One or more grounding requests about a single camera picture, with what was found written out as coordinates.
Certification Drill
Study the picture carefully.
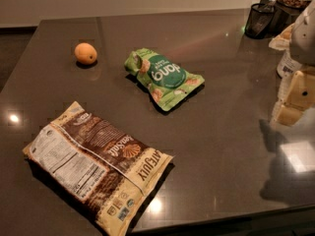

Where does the black mesh pen cup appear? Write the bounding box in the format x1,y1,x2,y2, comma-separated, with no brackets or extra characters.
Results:
244,3,275,39

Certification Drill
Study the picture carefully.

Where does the white plastic canister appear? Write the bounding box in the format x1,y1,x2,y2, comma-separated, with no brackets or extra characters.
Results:
277,50,302,78

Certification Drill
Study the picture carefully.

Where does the cream snack packet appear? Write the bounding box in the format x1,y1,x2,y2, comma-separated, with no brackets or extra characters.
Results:
269,24,293,50

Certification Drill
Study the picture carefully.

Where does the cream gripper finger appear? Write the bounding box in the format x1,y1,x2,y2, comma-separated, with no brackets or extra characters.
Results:
272,100,303,126
284,71,315,110

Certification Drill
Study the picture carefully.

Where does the dark box behind cup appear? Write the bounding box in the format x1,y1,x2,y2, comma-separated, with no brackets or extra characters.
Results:
263,0,303,37

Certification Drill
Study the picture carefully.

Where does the brown tortilla chip bag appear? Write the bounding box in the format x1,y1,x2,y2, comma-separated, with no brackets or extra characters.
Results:
23,102,172,236

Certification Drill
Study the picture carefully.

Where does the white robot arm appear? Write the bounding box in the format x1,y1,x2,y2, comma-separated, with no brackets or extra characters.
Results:
269,0,315,126

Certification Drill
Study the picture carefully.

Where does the orange fruit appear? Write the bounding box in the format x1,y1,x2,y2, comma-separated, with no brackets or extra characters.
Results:
74,42,97,65

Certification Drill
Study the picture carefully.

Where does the green rice chip bag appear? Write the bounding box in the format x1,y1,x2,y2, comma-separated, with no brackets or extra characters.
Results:
125,48,205,111

